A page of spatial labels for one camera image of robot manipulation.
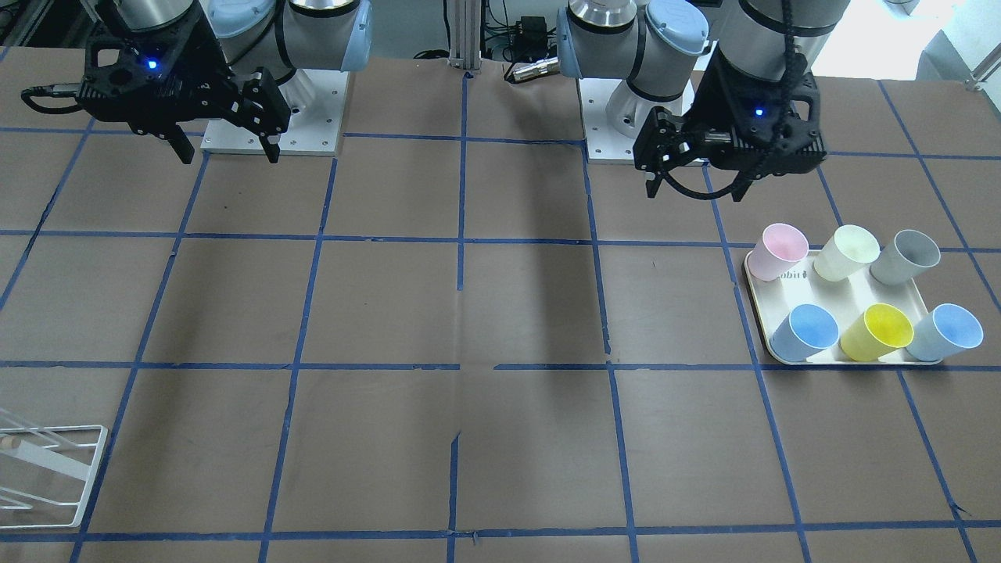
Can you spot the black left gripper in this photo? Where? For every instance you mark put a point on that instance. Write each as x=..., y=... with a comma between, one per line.
x=713, y=100

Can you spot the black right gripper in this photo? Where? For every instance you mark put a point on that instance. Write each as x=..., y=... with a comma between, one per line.
x=202, y=64

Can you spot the yellow plastic cup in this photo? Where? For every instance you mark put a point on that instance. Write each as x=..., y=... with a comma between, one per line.
x=881, y=329

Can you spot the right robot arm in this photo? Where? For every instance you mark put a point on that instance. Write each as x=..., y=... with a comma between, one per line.
x=281, y=36

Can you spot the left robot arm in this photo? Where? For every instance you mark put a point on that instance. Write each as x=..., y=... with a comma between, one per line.
x=662, y=48

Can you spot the pink plastic cup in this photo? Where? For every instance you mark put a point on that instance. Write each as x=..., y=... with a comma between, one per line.
x=780, y=247

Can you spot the pale green plastic cup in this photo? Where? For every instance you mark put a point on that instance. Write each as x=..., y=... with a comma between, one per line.
x=848, y=250

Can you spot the blue cup near tray corner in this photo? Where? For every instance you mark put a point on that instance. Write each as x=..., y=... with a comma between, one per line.
x=808, y=329

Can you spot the grey plastic cup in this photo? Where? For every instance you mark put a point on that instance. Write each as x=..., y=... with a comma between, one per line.
x=907, y=255

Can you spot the light blue outer cup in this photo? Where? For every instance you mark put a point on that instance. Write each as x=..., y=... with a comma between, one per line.
x=947, y=330

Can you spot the cream serving tray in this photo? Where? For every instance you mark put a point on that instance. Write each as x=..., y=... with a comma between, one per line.
x=846, y=300

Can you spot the black power adapter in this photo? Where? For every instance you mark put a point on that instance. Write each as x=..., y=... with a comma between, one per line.
x=530, y=31

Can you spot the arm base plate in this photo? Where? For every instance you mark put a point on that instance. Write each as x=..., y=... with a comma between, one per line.
x=317, y=98
x=612, y=118

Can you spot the white wire cup rack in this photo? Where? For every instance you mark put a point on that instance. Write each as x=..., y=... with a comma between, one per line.
x=48, y=472

